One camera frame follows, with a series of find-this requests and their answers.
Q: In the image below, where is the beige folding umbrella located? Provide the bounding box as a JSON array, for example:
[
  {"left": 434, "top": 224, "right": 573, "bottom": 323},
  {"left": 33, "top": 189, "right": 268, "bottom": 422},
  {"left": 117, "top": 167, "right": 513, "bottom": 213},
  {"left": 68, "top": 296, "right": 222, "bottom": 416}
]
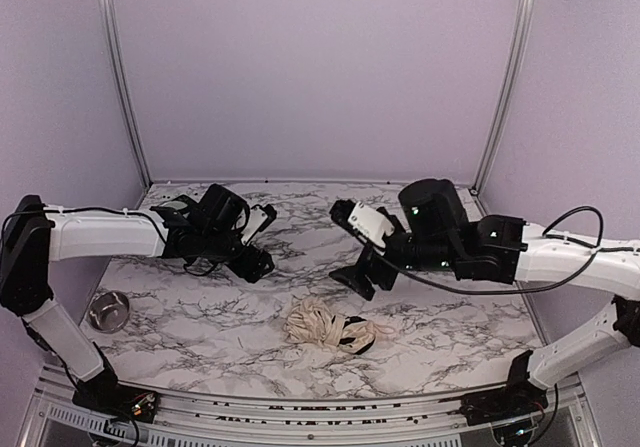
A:
[{"left": 283, "top": 297, "right": 396, "bottom": 355}]

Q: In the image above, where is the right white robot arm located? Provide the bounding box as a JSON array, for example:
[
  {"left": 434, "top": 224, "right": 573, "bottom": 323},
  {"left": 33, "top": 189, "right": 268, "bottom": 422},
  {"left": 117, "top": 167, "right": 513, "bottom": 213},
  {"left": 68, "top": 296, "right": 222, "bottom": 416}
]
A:
[{"left": 330, "top": 179, "right": 639, "bottom": 393}]

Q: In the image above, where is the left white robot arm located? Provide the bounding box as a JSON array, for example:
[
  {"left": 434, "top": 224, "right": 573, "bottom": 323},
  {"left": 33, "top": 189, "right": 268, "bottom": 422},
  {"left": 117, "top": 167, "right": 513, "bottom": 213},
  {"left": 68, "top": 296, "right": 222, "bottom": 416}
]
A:
[{"left": 1, "top": 184, "right": 277, "bottom": 385}]

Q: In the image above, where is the black patterned mat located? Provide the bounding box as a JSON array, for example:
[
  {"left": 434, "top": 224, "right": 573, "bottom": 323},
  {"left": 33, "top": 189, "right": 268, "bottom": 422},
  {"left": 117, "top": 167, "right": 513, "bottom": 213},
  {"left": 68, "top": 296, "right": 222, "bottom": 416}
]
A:
[{"left": 160, "top": 194, "right": 198, "bottom": 217}]

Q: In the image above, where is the green bowl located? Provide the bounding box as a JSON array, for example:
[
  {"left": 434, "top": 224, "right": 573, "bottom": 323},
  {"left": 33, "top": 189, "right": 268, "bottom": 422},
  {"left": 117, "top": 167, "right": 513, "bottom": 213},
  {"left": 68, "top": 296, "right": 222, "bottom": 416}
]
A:
[{"left": 160, "top": 199, "right": 189, "bottom": 213}]

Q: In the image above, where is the steel cup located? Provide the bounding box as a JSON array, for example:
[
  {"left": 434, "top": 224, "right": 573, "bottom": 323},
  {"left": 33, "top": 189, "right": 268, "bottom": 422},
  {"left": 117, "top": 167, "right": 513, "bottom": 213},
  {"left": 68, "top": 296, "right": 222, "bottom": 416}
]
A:
[{"left": 87, "top": 291, "right": 130, "bottom": 334}]

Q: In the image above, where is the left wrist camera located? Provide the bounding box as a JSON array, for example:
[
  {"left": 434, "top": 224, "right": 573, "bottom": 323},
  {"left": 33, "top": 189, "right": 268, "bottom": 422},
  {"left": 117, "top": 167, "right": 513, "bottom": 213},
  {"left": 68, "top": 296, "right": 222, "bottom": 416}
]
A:
[{"left": 241, "top": 204, "right": 277, "bottom": 245}]

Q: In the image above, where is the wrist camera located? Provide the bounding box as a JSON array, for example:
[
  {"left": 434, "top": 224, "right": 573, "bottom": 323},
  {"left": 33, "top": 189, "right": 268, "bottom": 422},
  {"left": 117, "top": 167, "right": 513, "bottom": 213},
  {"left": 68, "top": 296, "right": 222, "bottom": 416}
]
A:
[
  {"left": 329, "top": 199, "right": 395, "bottom": 250},
  {"left": 241, "top": 204, "right": 277, "bottom": 245}
]

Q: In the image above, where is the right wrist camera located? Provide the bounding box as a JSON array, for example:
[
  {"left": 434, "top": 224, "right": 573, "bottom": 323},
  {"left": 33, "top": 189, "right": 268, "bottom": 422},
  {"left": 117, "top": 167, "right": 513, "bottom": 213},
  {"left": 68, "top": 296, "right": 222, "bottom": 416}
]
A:
[{"left": 329, "top": 199, "right": 395, "bottom": 250}]

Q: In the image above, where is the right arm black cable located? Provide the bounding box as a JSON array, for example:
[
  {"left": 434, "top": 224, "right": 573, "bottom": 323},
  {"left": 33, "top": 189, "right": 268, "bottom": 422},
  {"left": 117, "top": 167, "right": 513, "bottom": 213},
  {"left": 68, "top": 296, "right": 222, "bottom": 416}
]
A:
[{"left": 374, "top": 205, "right": 605, "bottom": 297}]

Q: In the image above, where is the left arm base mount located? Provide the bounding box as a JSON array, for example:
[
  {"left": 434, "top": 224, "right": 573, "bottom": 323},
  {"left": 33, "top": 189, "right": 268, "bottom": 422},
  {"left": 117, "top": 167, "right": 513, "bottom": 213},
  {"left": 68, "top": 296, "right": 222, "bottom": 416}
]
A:
[{"left": 72, "top": 366, "right": 159, "bottom": 423}]

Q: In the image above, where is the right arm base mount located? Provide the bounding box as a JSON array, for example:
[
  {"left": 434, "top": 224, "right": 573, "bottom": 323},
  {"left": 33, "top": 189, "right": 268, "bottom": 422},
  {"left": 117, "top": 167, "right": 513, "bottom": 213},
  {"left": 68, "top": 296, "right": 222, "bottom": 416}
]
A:
[{"left": 459, "top": 350, "right": 549, "bottom": 426}]

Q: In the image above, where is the front aluminium rail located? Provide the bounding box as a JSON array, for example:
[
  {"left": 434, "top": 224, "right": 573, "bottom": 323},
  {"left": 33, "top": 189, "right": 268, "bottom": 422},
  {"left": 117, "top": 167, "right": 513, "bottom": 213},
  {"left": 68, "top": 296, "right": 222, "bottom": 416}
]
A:
[{"left": 17, "top": 365, "right": 602, "bottom": 446}]

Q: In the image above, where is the right aluminium frame post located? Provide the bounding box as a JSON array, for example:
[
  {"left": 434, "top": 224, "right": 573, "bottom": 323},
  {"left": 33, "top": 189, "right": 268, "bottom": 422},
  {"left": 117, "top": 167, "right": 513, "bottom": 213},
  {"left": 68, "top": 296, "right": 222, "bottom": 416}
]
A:
[{"left": 471, "top": 0, "right": 535, "bottom": 197}]

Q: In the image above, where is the aluminium frame post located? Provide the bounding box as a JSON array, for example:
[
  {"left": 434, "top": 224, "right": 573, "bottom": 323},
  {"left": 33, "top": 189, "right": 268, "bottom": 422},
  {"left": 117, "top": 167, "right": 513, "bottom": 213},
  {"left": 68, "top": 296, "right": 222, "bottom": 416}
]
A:
[
  {"left": 471, "top": 0, "right": 535, "bottom": 197},
  {"left": 99, "top": 0, "right": 152, "bottom": 190}
]

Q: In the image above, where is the left aluminium frame post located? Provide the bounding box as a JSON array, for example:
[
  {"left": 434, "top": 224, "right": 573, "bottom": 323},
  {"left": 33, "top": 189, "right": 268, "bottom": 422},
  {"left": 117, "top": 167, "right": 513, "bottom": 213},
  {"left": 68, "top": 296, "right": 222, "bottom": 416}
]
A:
[{"left": 99, "top": 0, "right": 152, "bottom": 190}]

